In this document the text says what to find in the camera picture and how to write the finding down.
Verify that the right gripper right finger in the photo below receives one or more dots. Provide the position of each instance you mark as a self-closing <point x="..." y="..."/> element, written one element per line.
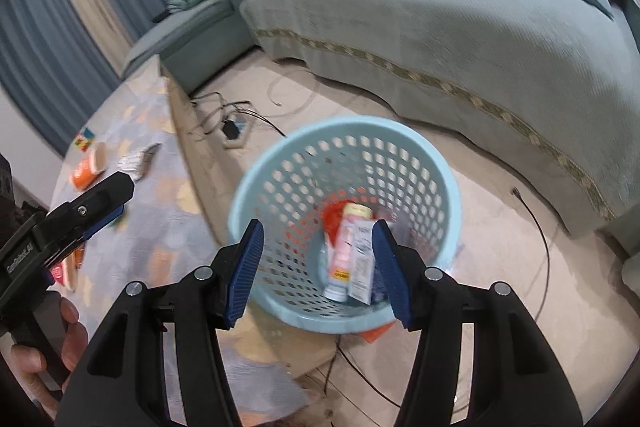
<point x="516" y="378"/>

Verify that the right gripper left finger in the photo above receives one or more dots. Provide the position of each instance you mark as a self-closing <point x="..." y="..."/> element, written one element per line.
<point x="120" y="379"/>

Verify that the orange paper cup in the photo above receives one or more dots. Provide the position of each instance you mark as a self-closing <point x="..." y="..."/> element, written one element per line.
<point x="90" y="167"/>

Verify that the white heart-print paper bag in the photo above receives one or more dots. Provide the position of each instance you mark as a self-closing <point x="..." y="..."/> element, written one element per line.
<point x="137" y="163"/>

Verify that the white snack packet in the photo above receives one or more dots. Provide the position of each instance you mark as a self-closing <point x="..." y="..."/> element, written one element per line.
<point x="362" y="262"/>

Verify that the red plastic bag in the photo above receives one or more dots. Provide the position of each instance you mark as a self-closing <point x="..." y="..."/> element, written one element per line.
<point x="331" y="219"/>

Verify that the colourful rubik cube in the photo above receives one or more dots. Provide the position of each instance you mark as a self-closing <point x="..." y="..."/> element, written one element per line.
<point x="84" y="139"/>

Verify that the grey scalloped tablecloth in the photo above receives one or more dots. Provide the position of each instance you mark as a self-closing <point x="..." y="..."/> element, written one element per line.
<point x="176" y="221"/>

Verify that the white power strip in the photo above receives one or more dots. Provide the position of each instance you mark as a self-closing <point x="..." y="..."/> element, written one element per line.
<point x="235" y="130"/>

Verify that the light blue plastic basket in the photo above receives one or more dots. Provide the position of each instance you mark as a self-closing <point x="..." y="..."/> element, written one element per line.
<point x="323" y="186"/>

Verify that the teal blue sofa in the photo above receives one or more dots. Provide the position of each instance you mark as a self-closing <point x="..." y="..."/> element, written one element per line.
<point x="548" y="87"/>

